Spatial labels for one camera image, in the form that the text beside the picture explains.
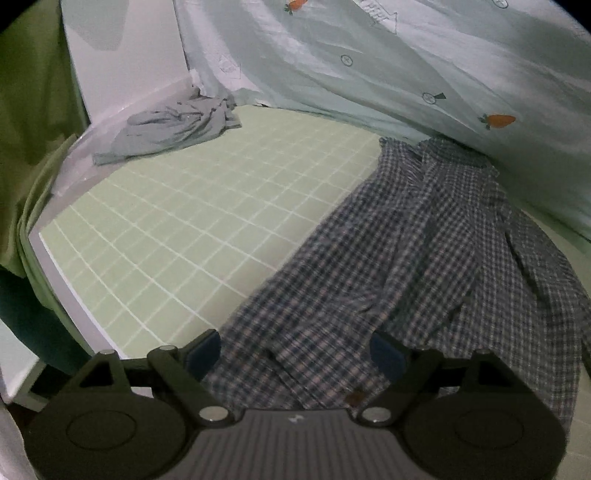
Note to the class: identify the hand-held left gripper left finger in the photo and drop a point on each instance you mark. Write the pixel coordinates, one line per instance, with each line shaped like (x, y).
(203, 354)

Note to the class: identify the grey crumpled garment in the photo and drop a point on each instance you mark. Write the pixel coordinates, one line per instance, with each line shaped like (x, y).
(171, 129)

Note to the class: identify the blue checked shirt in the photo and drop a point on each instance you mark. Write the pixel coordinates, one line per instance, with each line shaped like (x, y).
(392, 258)

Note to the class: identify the white furniture edge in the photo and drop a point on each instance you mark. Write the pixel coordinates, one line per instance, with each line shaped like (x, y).
(18, 369)

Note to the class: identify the green hanging cloth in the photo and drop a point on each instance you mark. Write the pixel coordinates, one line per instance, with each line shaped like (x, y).
(32, 115)

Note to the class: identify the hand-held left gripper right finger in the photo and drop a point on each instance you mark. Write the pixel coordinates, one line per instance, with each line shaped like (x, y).
(386, 358)

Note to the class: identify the pale carrot print blanket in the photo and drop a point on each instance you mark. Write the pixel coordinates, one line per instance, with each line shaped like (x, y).
(369, 60)

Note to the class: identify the green grid bed sheet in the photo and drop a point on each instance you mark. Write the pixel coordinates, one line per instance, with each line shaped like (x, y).
(184, 221)

